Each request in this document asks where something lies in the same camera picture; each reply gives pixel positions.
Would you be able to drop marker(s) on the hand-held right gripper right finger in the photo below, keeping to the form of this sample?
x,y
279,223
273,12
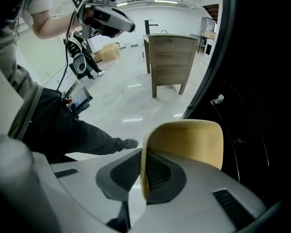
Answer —
x,y
198,203

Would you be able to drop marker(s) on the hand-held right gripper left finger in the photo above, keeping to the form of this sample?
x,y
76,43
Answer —
x,y
87,193

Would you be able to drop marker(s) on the yellow plastic container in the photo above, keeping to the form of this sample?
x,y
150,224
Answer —
x,y
184,139

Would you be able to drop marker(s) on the person's left forearm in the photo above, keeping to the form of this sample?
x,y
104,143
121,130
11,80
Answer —
x,y
53,24

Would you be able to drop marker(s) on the person's left hand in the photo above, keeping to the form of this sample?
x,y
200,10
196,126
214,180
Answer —
x,y
88,15

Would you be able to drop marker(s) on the large cardboard box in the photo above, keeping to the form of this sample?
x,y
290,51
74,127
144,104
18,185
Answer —
x,y
110,51

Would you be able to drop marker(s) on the ceiling light strip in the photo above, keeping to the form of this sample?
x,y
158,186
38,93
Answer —
x,y
131,3
166,1

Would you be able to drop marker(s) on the black faucet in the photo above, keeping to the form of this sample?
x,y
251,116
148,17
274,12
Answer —
x,y
149,25

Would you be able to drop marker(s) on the small cardboard box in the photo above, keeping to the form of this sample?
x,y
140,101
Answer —
x,y
97,56

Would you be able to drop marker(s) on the white and black rounded device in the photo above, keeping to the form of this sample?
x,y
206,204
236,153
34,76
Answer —
x,y
78,62

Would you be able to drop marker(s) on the person's black trouser leg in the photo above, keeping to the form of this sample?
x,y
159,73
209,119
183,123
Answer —
x,y
63,135

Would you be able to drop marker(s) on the wooden vanity cabinet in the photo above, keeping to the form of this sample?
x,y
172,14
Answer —
x,y
171,62

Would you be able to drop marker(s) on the person's dark shoe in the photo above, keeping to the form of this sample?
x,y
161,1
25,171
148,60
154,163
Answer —
x,y
131,143

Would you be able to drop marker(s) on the black waist screen device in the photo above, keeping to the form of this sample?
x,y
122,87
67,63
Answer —
x,y
78,99

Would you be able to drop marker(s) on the background shelving unit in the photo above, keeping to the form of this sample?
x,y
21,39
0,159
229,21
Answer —
x,y
207,35

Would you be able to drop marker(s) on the small white clip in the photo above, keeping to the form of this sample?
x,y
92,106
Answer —
x,y
218,99

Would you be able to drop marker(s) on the person's grey shirt torso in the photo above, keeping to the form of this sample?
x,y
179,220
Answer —
x,y
7,45

